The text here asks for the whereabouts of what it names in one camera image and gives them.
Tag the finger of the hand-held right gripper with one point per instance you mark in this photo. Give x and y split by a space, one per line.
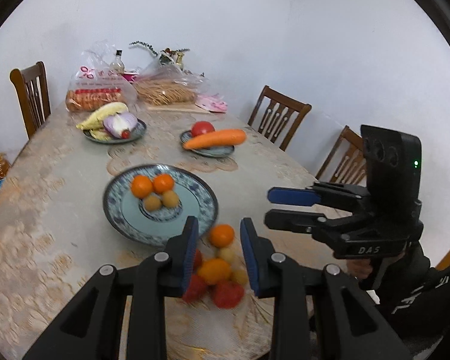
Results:
292 197
288 220

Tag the napa cabbage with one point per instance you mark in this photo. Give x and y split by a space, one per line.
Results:
101 114

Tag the red tomato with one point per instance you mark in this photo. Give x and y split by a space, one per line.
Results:
202 128

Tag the small blue patterned plate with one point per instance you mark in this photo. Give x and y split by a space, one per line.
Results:
213 151

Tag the plastic bag of dried noodles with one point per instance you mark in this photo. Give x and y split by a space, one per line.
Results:
165 90

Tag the large blue patterned plate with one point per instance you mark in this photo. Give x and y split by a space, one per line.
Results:
116 195

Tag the magenta box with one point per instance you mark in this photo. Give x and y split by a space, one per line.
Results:
130 77

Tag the green artificial sprig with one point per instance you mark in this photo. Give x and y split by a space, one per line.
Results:
144 47

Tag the small dark green plate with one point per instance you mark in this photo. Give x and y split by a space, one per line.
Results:
138 131

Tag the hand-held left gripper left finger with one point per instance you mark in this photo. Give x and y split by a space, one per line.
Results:
190 247

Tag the person's right hand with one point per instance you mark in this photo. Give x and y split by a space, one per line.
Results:
360 270

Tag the orange drink bottle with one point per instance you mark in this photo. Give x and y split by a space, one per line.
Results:
1 167

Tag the pink packet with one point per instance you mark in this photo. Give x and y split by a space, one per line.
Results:
212 104

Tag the brown wooden chair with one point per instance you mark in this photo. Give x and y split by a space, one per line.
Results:
30 82
281 102
347 146

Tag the cherry tomato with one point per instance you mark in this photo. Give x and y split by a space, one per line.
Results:
125 133

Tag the plastic bag of bread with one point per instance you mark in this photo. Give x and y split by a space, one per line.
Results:
97 90

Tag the orange carrot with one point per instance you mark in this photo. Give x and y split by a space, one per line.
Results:
217 138

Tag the person's right forearm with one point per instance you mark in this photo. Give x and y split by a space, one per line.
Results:
408 281

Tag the glass bottle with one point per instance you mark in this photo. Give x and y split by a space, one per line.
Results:
117 62

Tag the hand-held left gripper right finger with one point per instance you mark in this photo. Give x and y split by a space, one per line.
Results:
249 255

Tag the red apple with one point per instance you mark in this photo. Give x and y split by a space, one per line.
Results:
198 259
195 288
228 294

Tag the wooden cutting board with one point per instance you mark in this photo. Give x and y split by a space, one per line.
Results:
180 108

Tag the decorative ornament bundle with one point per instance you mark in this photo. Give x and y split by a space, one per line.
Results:
170 57

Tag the halved purple onion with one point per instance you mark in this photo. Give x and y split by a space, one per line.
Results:
120 123

